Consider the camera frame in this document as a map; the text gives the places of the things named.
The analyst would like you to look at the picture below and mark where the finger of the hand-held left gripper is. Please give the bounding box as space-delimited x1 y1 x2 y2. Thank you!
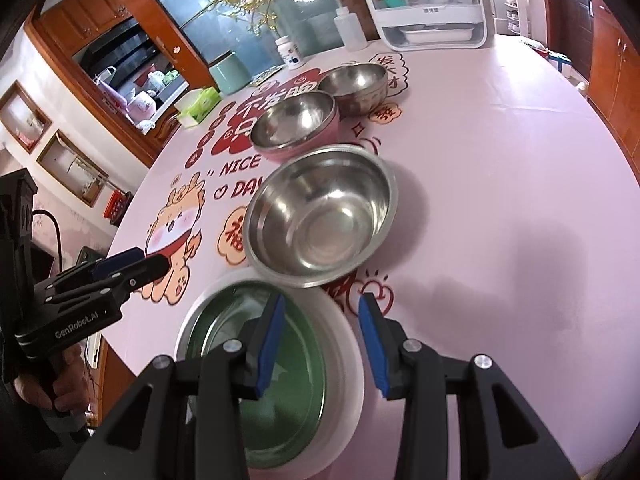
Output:
55 247 148 289
106 254 171 302

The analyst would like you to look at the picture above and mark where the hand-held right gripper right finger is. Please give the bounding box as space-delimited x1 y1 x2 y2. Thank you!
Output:
357 292 581 480

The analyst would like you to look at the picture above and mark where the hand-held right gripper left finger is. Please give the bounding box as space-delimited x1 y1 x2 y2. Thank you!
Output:
65 291 287 480

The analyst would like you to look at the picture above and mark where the white plate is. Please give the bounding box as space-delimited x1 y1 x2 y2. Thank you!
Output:
174 267 366 471

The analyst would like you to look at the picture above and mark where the green plate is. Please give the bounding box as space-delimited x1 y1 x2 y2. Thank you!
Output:
177 280 328 470

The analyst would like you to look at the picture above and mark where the large steel bowl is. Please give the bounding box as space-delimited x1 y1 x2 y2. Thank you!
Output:
243 144 399 289

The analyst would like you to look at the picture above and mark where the pink steel bowl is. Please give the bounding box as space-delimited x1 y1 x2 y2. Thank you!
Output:
248 91 342 163

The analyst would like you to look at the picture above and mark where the small steel bowl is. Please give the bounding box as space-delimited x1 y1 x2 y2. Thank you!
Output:
316 62 390 117

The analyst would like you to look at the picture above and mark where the person's left hand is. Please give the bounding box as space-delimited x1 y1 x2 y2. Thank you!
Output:
21 346 88 412

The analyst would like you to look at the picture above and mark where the red plastic crate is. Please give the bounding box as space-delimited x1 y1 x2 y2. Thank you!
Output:
102 189 133 221

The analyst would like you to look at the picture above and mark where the pink rice cooker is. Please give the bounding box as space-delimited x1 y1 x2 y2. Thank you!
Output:
125 91 158 123

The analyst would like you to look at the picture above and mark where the green tissue pack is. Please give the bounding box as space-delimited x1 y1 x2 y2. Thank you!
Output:
173 86 222 127

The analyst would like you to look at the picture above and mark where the printed pink tablecloth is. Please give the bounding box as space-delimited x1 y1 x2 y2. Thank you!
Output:
97 35 640 480

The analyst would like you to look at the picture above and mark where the mint green container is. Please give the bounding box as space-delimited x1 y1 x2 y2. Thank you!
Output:
207 50 252 96

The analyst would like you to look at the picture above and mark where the white pill bottle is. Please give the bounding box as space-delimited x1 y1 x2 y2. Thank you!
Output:
275 35 306 71

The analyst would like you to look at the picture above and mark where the white squeeze bottle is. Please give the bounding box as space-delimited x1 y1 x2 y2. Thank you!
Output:
320 0 370 52

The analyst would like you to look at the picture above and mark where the white countertop appliance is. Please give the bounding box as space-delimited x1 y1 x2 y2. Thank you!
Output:
348 0 488 51

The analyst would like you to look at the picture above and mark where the thick black cable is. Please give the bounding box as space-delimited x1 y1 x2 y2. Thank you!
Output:
32 210 63 271

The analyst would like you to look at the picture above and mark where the wooden wall frame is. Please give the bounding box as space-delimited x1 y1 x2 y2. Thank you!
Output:
0 80 53 155
36 130 110 208

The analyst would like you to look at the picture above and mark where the wooden kitchen cabinet frame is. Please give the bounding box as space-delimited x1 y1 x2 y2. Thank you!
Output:
25 0 221 168

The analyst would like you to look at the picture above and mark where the wooden cabinet with handles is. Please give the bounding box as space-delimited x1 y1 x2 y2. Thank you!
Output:
582 0 640 161

